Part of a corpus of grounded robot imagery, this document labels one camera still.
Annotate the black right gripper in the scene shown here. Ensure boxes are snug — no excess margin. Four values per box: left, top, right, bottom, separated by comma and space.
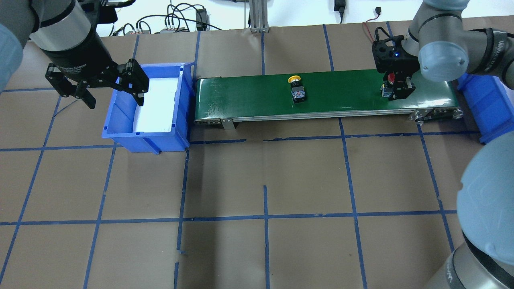
371, 27, 419, 100

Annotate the green conveyor belt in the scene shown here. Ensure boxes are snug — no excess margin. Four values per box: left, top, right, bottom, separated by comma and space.
194, 69, 461, 125

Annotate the blue destination bin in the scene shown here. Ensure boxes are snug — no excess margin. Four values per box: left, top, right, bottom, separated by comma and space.
457, 74, 514, 143

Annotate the red push button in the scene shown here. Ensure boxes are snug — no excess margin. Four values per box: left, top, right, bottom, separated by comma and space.
380, 72, 396, 100

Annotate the blue source bin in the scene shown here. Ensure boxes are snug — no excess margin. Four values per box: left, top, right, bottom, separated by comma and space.
101, 62, 194, 155

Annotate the white foam in source bin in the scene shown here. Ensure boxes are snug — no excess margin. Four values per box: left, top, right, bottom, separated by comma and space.
133, 77, 178, 133

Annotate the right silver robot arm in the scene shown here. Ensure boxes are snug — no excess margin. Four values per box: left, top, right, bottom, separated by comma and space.
371, 0, 514, 289

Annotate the yellow push button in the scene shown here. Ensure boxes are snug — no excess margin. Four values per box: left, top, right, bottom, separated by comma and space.
288, 75, 307, 104

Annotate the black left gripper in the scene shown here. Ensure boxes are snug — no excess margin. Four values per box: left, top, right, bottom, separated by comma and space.
40, 28, 149, 109

